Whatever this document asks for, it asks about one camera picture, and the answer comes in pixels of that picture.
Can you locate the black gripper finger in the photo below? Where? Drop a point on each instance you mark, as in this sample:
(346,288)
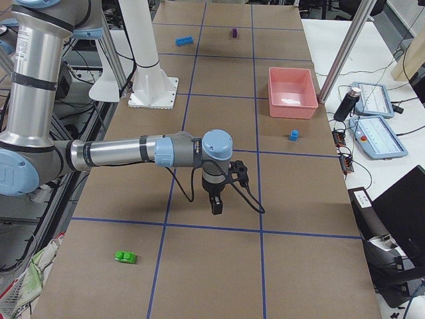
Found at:
(217,205)
(211,201)

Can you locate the small blue block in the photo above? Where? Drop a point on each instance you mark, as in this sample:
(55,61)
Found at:
(294,135)

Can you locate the green block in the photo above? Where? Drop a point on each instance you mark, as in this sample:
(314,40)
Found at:
(127,257)

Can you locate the long blue block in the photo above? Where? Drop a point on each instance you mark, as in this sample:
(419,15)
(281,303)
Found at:
(182,41)

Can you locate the pink plastic box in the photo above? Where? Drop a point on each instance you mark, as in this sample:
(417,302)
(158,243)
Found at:
(291,93)

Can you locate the small electronics board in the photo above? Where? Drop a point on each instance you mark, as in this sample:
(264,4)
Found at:
(339,138)

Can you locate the black water bottle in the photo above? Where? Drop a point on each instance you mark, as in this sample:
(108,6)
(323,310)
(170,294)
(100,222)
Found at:
(347,104)

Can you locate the lower teach pendant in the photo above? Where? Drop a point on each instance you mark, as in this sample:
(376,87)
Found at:
(376,138)

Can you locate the teach pendant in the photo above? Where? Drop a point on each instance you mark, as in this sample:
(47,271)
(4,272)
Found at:
(376,138)
(374,100)

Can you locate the upper teach pendant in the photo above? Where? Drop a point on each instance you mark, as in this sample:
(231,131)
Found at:
(374,100)

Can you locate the green white bag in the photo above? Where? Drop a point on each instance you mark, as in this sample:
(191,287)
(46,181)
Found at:
(18,299)

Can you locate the black laptop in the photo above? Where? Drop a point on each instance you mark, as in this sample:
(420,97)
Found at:
(401,210)

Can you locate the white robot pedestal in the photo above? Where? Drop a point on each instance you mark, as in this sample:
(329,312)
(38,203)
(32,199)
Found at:
(151,87)

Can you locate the aluminium frame post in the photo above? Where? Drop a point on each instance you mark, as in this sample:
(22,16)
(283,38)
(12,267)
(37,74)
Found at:
(356,26)

